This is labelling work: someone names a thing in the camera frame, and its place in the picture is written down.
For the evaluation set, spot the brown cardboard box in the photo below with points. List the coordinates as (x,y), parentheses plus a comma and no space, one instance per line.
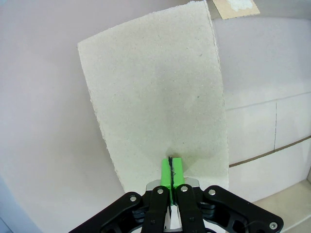
(150,85)

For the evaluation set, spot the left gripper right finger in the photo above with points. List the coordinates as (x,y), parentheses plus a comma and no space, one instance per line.
(189,208)

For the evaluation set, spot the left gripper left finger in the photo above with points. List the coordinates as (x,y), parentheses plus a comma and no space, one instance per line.
(155,208)

